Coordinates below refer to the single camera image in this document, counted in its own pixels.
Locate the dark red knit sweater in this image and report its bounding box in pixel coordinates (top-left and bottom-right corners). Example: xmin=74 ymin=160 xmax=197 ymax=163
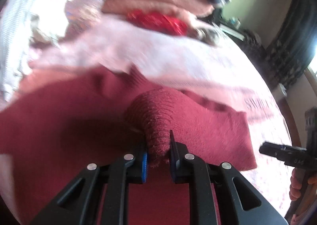
xmin=1 ymin=67 xmax=257 ymax=224

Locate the person's right hand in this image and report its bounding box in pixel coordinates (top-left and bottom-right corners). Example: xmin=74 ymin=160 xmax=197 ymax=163
xmin=289 ymin=168 xmax=316 ymax=201

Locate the dark patterned curtain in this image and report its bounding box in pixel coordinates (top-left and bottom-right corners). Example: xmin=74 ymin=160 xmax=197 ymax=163
xmin=266 ymin=0 xmax=316 ymax=89

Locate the dark bedside table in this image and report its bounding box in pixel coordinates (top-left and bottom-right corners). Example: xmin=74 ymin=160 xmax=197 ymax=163
xmin=219 ymin=17 xmax=265 ymax=52

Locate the pink floral bed blanket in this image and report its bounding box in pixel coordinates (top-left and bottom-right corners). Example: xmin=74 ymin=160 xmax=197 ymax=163
xmin=0 ymin=11 xmax=292 ymax=225

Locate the paisley patterned cushion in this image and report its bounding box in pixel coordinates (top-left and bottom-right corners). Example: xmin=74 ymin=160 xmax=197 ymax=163
xmin=65 ymin=0 xmax=105 ymax=39

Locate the red embroidered cloth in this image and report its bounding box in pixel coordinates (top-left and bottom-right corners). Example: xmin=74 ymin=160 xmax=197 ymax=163
xmin=126 ymin=9 xmax=189 ymax=36

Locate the pale blue white garment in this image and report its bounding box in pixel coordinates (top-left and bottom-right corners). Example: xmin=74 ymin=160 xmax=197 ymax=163
xmin=1 ymin=0 xmax=73 ymax=102

